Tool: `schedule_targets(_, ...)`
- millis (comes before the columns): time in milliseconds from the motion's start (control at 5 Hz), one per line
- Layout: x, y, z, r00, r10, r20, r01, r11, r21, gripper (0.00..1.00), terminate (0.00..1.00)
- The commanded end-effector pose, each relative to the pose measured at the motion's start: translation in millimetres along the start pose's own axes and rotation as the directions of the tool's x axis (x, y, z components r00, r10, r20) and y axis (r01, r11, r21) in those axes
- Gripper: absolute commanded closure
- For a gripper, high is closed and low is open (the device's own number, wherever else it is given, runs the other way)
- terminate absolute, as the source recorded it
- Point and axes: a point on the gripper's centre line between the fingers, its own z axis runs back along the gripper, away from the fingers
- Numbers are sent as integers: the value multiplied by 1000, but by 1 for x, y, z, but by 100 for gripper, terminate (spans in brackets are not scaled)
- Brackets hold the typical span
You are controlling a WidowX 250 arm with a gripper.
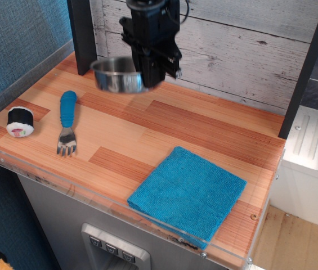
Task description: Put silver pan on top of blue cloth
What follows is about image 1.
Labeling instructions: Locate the blue folded cloth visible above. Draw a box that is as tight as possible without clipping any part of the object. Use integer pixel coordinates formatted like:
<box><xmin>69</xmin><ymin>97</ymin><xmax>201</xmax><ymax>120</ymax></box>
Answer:
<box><xmin>127</xmin><ymin>146</ymin><xmax>247</xmax><ymax>249</ymax></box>

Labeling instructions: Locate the white ridged side unit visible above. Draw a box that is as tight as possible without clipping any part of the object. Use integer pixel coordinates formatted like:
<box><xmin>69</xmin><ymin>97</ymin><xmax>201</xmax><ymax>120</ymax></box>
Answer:
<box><xmin>270</xmin><ymin>106</ymin><xmax>318</xmax><ymax>224</ymax></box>

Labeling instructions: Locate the dark right vertical post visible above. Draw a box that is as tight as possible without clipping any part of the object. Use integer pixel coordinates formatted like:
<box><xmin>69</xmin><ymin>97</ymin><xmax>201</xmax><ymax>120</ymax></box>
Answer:
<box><xmin>278</xmin><ymin>23</ymin><xmax>318</xmax><ymax>139</ymax></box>

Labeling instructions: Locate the clear acrylic table edge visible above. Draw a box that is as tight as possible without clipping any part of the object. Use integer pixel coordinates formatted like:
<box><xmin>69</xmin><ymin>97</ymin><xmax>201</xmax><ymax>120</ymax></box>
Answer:
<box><xmin>0</xmin><ymin>134</ymin><xmax>285</xmax><ymax>269</ymax></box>

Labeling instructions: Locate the blue handled metal fork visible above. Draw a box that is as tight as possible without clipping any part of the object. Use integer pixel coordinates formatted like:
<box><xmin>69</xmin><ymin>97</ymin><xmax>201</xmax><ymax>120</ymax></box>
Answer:
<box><xmin>57</xmin><ymin>91</ymin><xmax>77</xmax><ymax>156</ymax></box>

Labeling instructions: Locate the plush sushi roll toy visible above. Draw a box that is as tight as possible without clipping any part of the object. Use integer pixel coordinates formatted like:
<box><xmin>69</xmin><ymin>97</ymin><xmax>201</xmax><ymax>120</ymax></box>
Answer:
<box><xmin>6</xmin><ymin>106</ymin><xmax>34</xmax><ymax>138</ymax></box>

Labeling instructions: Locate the dark left vertical post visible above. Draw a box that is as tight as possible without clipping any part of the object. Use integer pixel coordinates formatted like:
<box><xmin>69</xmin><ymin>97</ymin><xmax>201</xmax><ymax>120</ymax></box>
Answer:
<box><xmin>66</xmin><ymin>0</ymin><xmax>97</xmax><ymax>75</ymax></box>

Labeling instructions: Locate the stainless steel pot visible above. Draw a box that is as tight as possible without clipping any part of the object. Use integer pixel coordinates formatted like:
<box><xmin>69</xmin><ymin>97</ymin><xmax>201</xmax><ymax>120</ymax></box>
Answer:
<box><xmin>90</xmin><ymin>56</ymin><xmax>160</xmax><ymax>94</ymax></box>

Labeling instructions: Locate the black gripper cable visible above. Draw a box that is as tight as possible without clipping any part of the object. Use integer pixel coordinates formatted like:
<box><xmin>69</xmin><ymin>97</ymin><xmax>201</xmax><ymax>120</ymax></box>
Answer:
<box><xmin>175</xmin><ymin>0</ymin><xmax>191</xmax><ymax>25</ymax></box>

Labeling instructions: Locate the dark vertical post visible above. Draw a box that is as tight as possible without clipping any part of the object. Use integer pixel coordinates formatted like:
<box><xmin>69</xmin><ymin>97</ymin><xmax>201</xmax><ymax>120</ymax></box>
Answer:
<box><xmin>66</xmin><ymin>0</ymin><xmax>97</xmax><ymax>75</ymax></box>
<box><xmin>278</xmin><ymin>23</ymin><xmax>318</xmax><ymax>139</ymax></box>

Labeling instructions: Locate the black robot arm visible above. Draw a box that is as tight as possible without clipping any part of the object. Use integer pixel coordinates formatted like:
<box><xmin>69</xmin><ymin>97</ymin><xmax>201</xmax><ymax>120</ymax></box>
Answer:
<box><xmin>119</xmin><ymin>0</ymin><xmax>182</xmax><ymax>88</ymax></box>

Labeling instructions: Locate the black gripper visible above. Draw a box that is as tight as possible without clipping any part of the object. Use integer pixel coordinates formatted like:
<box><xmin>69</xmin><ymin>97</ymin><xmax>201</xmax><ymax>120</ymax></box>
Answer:
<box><xmin>119</xmin><ymin>4</ymin><xmax>182</xmax><ymax>88</ymax></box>

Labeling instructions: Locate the grey cabinet with buttons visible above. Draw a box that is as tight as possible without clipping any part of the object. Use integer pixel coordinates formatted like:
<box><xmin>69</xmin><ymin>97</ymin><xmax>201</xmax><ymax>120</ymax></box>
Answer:
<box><xmin>19</xmin><ymin>176</ymin><xmax>223</xmax><ymax>269</ymax></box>

